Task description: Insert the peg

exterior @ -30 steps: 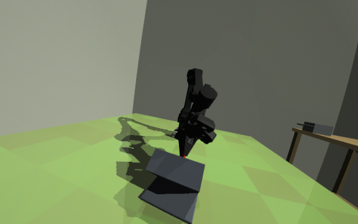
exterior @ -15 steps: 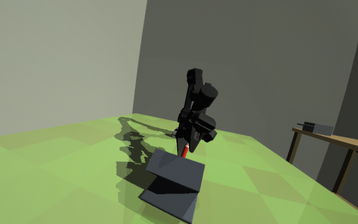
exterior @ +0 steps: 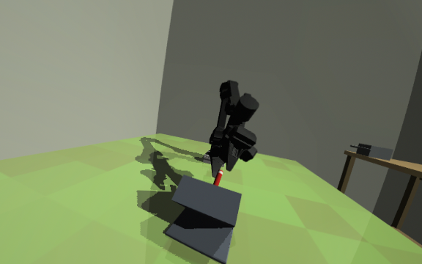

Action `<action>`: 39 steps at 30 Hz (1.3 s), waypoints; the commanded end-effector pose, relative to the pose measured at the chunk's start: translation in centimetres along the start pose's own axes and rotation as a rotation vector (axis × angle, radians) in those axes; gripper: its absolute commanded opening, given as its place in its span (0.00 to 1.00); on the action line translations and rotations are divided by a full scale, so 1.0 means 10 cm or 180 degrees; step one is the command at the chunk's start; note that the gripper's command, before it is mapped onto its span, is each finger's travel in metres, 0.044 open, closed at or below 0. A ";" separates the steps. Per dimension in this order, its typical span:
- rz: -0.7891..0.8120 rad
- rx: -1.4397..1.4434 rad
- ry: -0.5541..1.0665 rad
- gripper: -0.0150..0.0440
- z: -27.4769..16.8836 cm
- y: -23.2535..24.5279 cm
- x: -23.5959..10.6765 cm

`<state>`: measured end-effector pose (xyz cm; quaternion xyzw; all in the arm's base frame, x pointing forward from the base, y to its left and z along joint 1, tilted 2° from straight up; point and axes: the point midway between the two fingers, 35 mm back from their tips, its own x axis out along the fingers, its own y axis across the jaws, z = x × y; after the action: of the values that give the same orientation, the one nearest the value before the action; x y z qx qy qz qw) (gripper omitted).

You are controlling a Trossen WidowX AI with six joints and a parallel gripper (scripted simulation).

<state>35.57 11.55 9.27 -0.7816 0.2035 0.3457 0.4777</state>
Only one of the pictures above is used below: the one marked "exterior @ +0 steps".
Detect dark grey square panel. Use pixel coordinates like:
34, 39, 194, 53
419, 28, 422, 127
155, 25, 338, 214
166, 175, 242, 264

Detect red peg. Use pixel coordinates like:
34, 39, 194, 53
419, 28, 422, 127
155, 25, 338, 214
213, 170, 223, 186

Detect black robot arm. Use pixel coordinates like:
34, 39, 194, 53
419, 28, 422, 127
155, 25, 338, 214
209, 80, 259, 162

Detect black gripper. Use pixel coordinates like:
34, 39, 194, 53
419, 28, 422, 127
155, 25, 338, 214
209, 123, 257, 178

